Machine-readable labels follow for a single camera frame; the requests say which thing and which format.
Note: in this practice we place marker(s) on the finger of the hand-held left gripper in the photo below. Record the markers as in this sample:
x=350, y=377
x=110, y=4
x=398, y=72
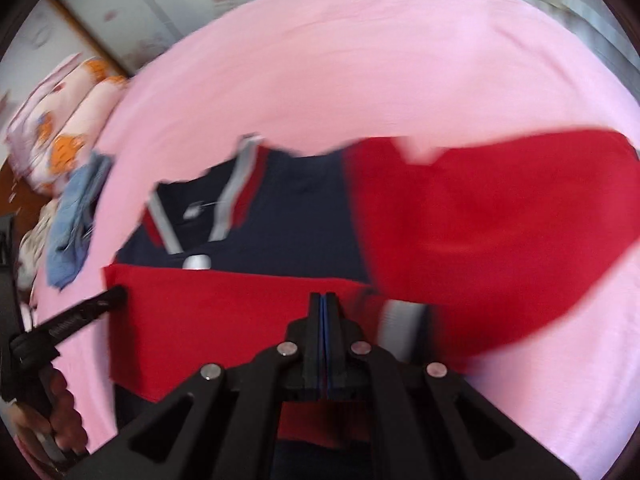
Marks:
x=82, y=312

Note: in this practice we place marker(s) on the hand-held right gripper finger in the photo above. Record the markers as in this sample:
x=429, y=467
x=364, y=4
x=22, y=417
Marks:
x=330, y=345
x=320, y=345

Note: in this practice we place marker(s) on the red and navy jacket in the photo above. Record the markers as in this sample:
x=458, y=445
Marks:
x=450, y=240

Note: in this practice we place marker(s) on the person's left hand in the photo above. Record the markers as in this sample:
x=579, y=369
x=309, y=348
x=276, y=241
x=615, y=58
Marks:
x=65, y=410

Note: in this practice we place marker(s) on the white floral cloth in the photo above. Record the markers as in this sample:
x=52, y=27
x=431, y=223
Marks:
x=37, y=245

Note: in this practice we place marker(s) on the blue denim cloth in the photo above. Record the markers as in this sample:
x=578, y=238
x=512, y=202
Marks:
x=75, y=215

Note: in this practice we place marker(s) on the brown wooden headboard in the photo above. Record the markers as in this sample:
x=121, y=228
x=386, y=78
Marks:
x=15, y=190

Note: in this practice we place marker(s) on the pink cartoon print pillows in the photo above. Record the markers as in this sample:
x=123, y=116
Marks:
x=65, y=125

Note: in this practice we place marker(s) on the pink blanket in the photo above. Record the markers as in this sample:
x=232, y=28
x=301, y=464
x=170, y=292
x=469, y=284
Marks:
x=350, y=60

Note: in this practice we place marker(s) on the floral wardrobe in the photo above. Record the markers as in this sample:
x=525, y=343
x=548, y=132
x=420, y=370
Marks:
x=150, y=5

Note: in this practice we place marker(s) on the grey curtain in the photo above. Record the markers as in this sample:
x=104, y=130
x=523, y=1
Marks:
x=560, y=0

